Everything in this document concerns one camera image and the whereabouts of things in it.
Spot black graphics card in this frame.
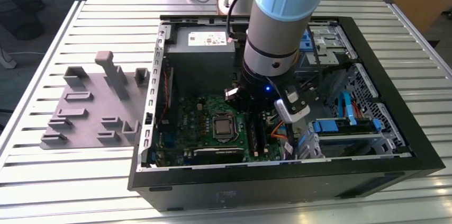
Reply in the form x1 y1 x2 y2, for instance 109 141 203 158
183 146 247 166

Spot CPU socket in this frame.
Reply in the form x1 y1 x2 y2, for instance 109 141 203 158
211 112 242 144

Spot silver optical drive cage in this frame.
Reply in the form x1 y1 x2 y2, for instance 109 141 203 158
303 25 357 67

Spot grey power supply box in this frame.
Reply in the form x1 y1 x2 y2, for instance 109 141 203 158
165 28 245 96

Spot black mesh waste bin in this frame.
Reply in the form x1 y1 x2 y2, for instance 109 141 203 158
0 0 46 41

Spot orange data cable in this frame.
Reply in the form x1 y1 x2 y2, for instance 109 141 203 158
270 122 297 140

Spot grey parts rack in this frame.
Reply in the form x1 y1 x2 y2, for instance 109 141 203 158
39 50 151 150

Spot red black twisted wire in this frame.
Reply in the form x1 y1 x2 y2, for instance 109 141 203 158
157 96 170 125

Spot hard disk in blue carrier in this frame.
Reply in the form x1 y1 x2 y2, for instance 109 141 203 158
313 118 383 136

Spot green motherboard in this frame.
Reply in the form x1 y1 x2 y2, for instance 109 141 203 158
158 95 294 166

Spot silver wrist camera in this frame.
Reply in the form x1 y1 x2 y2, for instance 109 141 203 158
275 85 313 123

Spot silver disk bay frame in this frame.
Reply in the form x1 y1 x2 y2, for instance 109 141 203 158
295 126 414 160

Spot silver CPU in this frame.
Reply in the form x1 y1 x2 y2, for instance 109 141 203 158
214 119 237 136

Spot blue flat data cable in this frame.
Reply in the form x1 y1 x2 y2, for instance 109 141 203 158
338 91 359 127

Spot small blue drive carrier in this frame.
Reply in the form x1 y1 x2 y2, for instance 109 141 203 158
299 33 314 50

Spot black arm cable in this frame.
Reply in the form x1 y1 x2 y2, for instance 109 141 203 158
226 0 249 47

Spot black and silver PC case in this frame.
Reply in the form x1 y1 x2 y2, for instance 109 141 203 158
127 14 447 212

